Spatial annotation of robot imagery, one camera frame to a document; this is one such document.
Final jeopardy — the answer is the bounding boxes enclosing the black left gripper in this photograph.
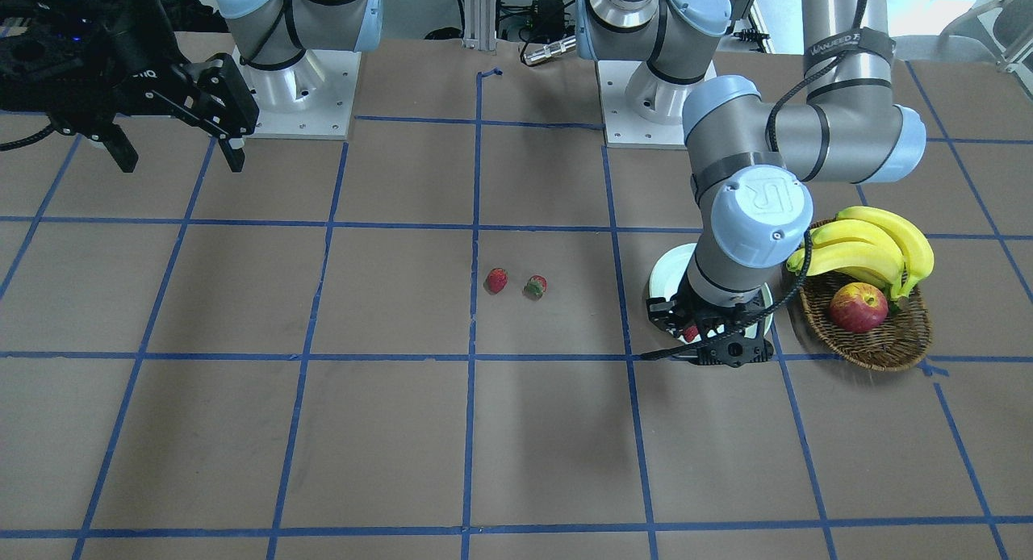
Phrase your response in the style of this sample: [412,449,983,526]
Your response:
[646,284,775,368]

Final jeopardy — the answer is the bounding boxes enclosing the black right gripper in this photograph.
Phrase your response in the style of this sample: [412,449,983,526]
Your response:
[2,0,259,173]

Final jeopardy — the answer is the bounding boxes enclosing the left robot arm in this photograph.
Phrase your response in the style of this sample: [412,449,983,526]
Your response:
[575,0,927,366]

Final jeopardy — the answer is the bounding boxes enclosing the red apple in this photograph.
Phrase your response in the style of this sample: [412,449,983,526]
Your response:
[829,282,889,333]

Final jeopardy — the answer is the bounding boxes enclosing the yellow banana bunch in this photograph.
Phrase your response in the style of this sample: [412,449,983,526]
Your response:
[785,206,935,303]

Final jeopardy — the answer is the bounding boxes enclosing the brown wicker basket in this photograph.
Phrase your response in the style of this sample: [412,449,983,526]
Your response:
[786,269,932,371]

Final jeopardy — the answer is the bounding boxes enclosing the black power adapter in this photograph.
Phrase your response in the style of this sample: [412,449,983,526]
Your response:
[530,0,566,41]

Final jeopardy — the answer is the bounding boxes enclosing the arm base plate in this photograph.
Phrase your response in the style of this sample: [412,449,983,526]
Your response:
[240,50,362,141]
[596,61,701,151]

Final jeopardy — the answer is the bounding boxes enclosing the aluminium frame post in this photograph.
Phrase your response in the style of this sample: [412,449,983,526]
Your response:
[461,0,498,55]

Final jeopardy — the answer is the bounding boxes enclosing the black cables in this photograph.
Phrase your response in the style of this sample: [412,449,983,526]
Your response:
[424,0,582,65]

